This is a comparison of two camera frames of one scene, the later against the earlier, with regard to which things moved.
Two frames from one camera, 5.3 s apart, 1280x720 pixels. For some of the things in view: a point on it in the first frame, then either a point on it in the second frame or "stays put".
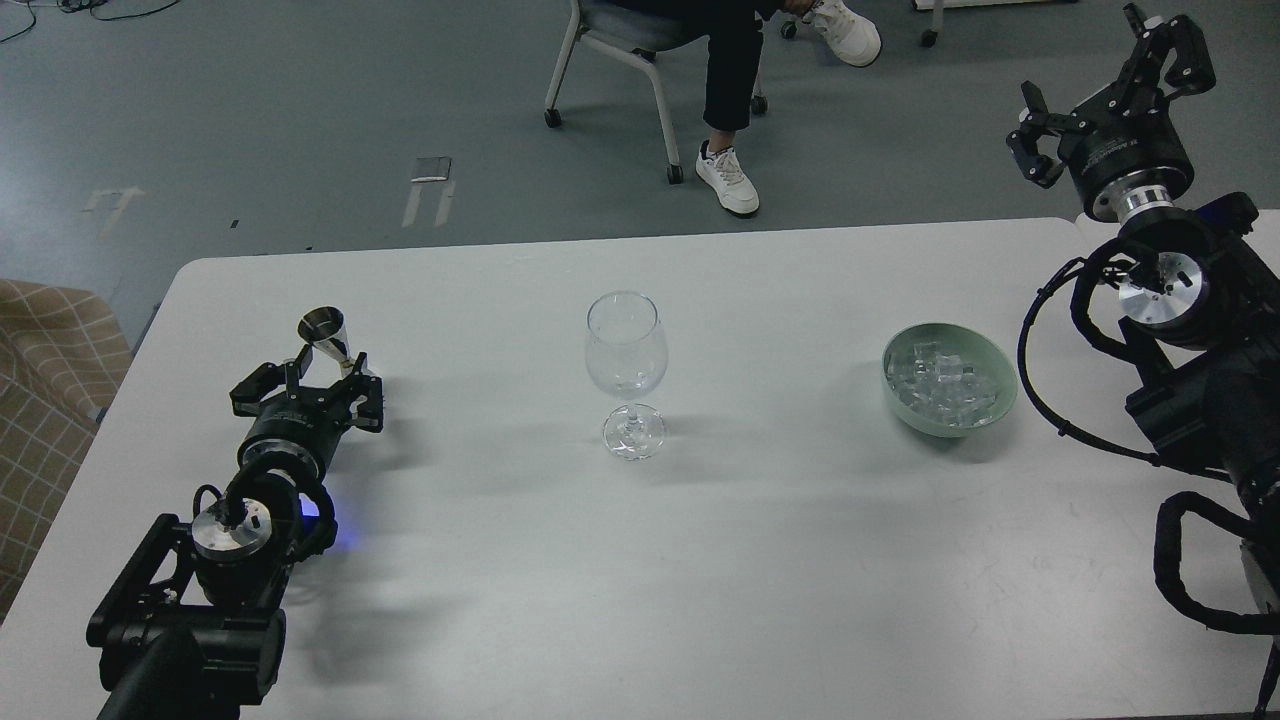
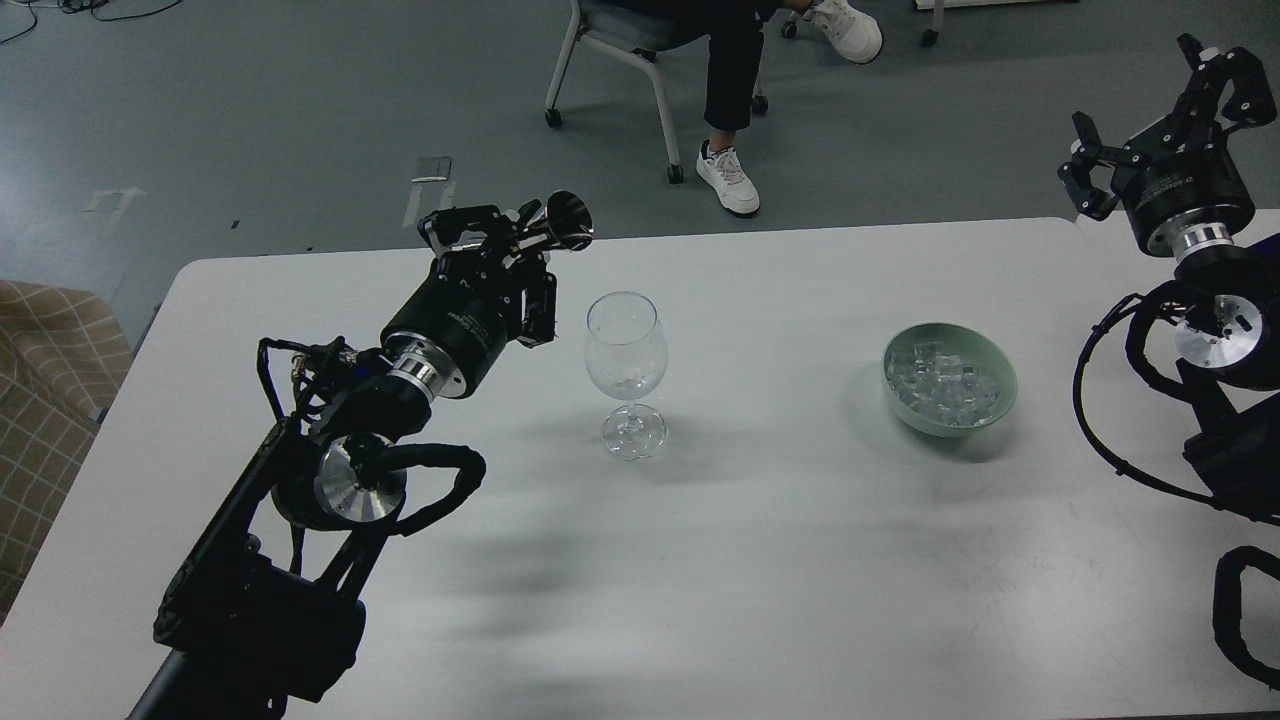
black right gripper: x=1124 y=130 to x=1186 y=170
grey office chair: x=638 y=34 stays put
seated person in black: x=735 y=79 stays put
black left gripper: x=309 y=426 to x=471 y=302
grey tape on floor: x=431 y=169 stays put
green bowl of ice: x=947 y=381 stays put
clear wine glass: x=627 y=355 stays put
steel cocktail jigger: x=325 y=327 to x=569 y=220
